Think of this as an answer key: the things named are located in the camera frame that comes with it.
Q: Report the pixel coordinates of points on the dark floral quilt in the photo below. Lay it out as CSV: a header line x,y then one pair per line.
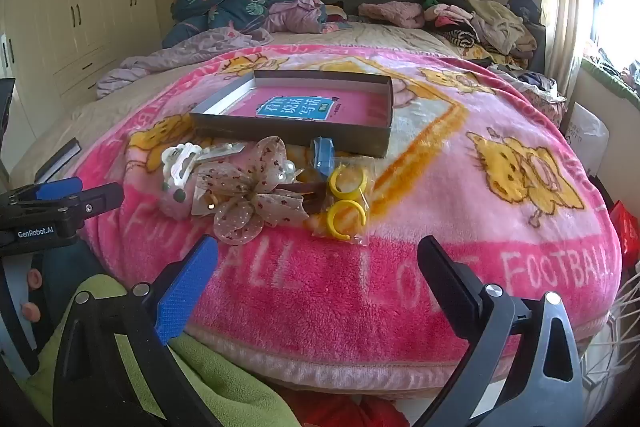
x,y
225,7

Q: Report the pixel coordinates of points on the pink fluffy garment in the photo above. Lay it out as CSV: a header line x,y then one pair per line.
x,y
390,12

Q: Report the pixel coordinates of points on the pink printed blanket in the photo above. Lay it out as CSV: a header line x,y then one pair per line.
x,y
450,207

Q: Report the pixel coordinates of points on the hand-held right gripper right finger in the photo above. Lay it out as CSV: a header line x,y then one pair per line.
x,y
450,277

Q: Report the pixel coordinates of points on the white bag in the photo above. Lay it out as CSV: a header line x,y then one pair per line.
x,y
585,137

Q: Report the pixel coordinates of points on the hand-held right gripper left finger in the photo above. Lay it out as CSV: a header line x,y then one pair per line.
x,y
185,292

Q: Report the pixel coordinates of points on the pink booklet with blue label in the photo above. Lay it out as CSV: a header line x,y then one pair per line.
x,y
350,107

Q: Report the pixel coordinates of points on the black-edged notebook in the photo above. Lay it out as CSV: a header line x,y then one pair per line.
x,y
62,157

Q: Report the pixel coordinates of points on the red cloth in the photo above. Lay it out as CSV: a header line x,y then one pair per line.
x,y
370,414

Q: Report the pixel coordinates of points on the red bag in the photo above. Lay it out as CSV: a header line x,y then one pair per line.
x,y
625,227

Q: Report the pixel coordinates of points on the dotted beige bow hair clip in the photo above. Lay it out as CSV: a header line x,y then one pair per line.
x,y
250,192

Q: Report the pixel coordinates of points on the shallow cardboard box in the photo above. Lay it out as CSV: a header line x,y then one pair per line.
x,y
300,134

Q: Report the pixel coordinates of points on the purple garment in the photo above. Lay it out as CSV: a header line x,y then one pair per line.
x,y
295,14

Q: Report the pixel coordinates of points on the person's left hand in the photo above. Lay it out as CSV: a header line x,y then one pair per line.
x,y
34,279

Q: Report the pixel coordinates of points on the blue comb packet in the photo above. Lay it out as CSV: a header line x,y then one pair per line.
x,y
324,157

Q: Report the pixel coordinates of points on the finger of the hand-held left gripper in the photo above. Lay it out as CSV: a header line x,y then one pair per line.
x,y
100,202
55,188

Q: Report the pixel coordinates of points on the lilac sheet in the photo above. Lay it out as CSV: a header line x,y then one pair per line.
x,y
175,54

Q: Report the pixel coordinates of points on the pearl hair clip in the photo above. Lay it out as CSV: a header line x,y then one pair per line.
x,y
287,168

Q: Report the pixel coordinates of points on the green cloth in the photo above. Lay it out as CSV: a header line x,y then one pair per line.
x,y
225,387

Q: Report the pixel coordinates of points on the pile of clothes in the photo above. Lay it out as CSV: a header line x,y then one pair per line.
x,y
500,22

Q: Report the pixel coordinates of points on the white hair clips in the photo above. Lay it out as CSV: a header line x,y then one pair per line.
x,y
177,164

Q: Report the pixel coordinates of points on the pink pompom hair clip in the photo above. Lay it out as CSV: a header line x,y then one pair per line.
x,y
172,204

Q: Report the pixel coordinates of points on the earring card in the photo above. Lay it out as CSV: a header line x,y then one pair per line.
x,y
225,150

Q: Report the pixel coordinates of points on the green sill cushion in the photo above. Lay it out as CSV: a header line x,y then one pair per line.
x,y
605,79

